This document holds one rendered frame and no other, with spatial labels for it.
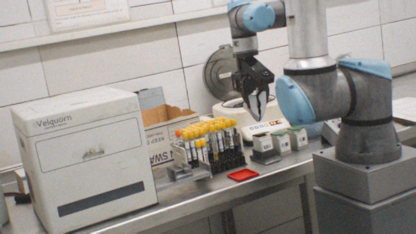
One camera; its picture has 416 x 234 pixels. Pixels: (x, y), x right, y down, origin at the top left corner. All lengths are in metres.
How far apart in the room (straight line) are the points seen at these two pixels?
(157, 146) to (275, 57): 0.81
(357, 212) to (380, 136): 0.18
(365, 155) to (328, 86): 0.19
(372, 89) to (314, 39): 0.18
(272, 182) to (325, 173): 0.22
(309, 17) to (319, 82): 0.14
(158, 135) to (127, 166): 0.36
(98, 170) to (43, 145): 0.15
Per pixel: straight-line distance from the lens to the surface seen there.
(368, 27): 2.60
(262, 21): 1.41
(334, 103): 1.17
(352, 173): 1.24
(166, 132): 1.68
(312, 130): 1.75
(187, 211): 1.39
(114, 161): 1.33
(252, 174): 1.49
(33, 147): 1.28
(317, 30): 1.15
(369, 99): 1.22
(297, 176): 1.54
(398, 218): 1.29
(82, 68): 1.94
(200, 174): 1.44
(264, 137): 1.58
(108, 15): 1.96
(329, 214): 1.34
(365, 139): 1.24
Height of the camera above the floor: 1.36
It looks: 12 degrees down
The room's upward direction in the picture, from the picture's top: 9 degrees counter-clockwise
